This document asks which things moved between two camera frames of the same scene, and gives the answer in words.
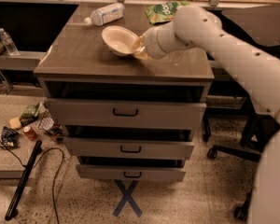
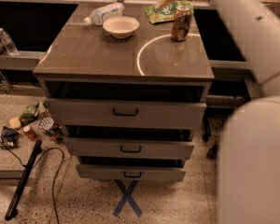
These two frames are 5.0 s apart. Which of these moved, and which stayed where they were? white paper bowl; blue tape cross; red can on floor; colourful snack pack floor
Moved: white paper bowl
Stayed: blue tape cross; red can on floor; colourful snack pack floor
